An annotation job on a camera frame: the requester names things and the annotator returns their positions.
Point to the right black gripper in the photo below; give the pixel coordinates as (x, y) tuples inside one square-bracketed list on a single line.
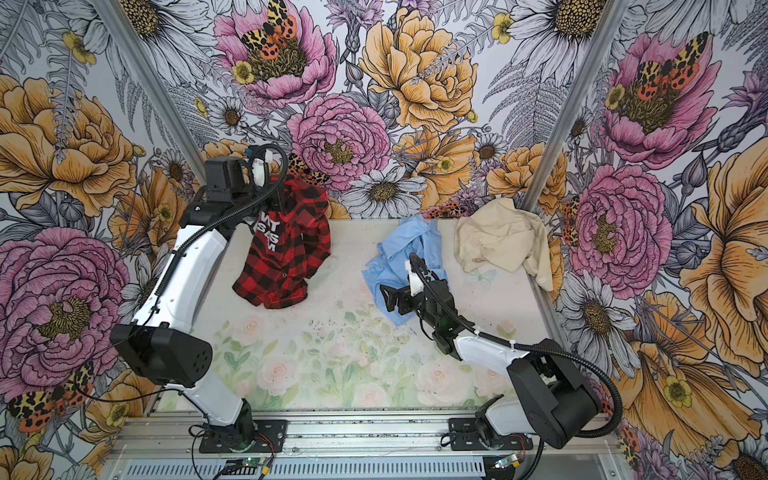
[(404, 295)]

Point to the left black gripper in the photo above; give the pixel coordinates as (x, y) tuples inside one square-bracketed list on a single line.
[(275, 193)]

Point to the red black plaid cloth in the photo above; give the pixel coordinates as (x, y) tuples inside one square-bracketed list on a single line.
[(287, 248)]

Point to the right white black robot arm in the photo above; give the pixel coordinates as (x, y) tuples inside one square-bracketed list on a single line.
[(553, 399)]

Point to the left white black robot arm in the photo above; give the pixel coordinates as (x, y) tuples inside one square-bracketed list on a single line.
[(158, 343)]

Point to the light blue cloth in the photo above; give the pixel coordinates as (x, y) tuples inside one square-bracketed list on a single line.
[(414, 235)]

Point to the beige cloth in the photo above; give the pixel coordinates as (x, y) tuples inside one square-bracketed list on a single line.
[(502, 235)]

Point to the right green circuit board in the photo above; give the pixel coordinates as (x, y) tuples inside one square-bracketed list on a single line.
[(511, 461)]

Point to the green circuit board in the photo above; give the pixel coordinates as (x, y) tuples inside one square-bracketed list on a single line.
[(255, 466), (511, 461)]

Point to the left green circuit board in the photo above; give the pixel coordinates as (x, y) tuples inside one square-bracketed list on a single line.
[(255, 466)]

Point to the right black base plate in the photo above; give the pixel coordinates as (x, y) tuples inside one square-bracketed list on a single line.
[(465, 434)]

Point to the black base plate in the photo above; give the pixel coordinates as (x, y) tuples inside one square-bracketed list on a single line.
[(465, 434), (259, 436)]

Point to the left aluminium corner post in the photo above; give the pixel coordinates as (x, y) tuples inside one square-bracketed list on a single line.
[(131, 46)]

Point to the aluminium corner post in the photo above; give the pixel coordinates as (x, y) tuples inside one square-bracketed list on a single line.
[(131, 46), (606, 30)]

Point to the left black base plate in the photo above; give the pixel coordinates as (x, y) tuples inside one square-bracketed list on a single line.
[(259, 436)]

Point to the aluminium front frame rail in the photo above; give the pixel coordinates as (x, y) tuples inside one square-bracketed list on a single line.
[(309, 433)]

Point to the white slotted cable duct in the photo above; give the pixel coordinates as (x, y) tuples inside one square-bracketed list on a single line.
[(458, 467)]

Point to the right aluminium corner post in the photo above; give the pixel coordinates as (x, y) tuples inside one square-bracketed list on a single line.
[(606, 30)]

